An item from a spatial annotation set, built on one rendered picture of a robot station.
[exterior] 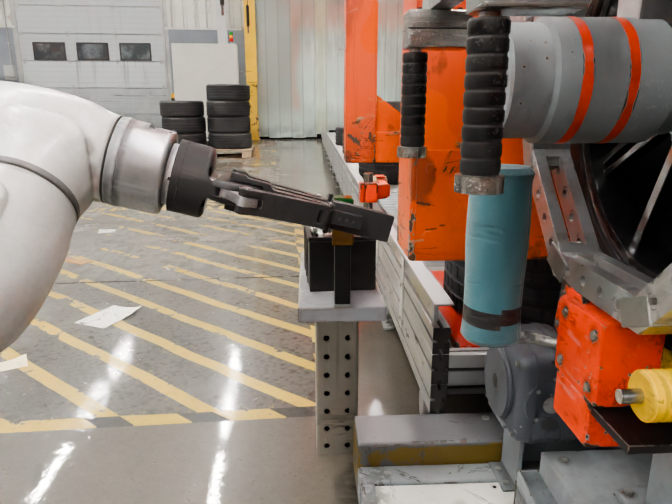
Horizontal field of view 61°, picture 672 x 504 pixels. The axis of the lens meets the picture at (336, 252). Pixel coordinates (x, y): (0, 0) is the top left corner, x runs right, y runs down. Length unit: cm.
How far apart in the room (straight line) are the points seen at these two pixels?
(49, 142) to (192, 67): 1113
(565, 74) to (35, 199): 52
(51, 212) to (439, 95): 76
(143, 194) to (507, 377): 73
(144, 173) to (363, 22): 254
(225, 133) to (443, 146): 788
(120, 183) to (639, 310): 55
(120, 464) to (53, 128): 107
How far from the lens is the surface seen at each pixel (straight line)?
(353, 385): 138
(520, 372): 106
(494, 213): 81
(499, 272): 83
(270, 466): 144
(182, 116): 900
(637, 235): 91
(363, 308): 109
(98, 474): 151
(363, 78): 303
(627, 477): 113
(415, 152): 84
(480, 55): 51
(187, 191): 58
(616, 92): 69
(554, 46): 68
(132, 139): 58
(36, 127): 58
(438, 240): 114
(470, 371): 138
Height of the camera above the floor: 83
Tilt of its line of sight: 15 degrees down
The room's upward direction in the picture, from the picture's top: straight up
